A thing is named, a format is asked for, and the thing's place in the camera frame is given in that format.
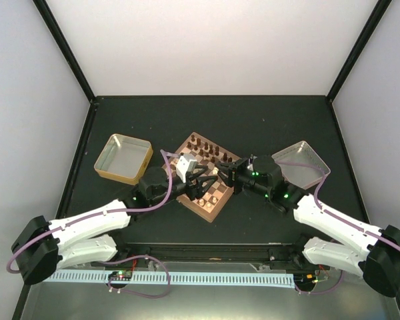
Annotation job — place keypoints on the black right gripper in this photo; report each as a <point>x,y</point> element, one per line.
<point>235,168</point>

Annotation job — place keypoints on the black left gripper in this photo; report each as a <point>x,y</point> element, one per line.
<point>194,191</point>

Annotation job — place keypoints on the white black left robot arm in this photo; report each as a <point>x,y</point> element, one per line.
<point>43,247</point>

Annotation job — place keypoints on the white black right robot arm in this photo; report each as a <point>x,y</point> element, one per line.
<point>359,248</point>

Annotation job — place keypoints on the left controller circuit board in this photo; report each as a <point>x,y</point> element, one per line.
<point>120,275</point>

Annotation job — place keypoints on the controller circuit board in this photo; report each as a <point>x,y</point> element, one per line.
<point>313,278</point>
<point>120,275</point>

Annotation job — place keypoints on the right controller circuit board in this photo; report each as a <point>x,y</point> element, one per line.
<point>313,278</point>

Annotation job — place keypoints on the pink metal tin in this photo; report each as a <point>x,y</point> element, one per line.
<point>301,165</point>

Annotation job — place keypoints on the yellow metal tin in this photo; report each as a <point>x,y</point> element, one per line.
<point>124,159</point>

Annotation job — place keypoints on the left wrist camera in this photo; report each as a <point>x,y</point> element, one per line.
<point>186,164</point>

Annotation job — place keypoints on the black rear mounting rail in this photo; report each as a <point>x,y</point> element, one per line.
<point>277,256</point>

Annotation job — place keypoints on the white slotted cable duct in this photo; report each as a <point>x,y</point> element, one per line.
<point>177,278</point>

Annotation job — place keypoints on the black right frame post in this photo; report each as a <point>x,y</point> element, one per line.
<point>362,40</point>

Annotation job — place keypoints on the black frame post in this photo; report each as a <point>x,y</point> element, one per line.
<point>62,43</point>
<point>362,40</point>

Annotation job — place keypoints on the black left frame post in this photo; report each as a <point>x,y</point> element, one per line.
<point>62,43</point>

